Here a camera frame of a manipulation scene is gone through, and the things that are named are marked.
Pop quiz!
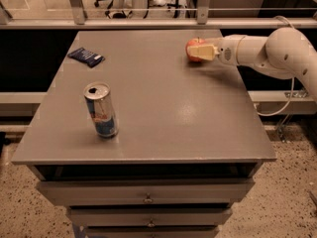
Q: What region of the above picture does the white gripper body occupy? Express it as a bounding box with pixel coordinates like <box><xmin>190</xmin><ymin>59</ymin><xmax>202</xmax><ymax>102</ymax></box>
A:
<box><xmin>207</xmin><ymin>35</ymin><xmax>245</xmax><ymax>65</ymax></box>

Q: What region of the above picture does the metal railing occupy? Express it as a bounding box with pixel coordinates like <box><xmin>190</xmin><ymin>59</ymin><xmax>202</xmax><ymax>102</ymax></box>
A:
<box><xmin>0</xmin><ymin>0</ymin><xmax>317</xmax><ymax>30</ymax></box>

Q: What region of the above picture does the redbull can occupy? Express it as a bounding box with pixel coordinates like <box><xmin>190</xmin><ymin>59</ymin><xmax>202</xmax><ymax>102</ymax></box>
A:
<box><xmin>83</xmin><ymin>81</ymin><xmax>118</xmax><ymax>138</ymax></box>

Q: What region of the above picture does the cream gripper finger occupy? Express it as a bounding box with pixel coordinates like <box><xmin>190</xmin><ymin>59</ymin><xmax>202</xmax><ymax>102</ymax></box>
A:
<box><xmin>196</xmin><ymin>44</ymin><xmax>219</xmax><ymax>60</ymax></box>

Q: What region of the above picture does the dark blue snack packet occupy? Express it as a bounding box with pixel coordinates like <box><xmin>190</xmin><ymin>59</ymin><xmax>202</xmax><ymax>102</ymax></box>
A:
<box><xmin>67</xmin><ymin>48</ymin><xmax>105</xmax><ymax>68</ymax></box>

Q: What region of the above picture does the white cable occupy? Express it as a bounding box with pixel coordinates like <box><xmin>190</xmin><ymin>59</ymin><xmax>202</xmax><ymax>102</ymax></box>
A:
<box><xmin>256</xmin><ymin>15</ymin><xmax>296</xmax><ymax>117</ymax></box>

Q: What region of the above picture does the person in background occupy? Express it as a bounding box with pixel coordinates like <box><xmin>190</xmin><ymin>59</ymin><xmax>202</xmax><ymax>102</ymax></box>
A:
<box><xmin>106</xmin><ymin>0</ymin><xmax>166</xmax><ymax>19</ymax></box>

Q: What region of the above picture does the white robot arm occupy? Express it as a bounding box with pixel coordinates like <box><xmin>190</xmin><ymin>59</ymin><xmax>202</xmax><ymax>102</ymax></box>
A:
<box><xmin>185</xmin><ymin>27</ymin><xmax>317</xmax><ymax>102</ymax></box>

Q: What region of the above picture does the red apple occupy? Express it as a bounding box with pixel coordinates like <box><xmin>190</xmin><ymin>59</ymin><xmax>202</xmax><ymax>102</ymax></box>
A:
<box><xmin>185</xmin><ymin>38</ymin><xmax>205</xmax><ymax>62</ymax></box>

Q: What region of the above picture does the grey drawer cabinet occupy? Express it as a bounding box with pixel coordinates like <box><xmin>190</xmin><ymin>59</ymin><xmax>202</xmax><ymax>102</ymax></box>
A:
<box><xmin>13</xmin><ymin>30</ymin><xmax>275</xmax><ymax>238</ymax></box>

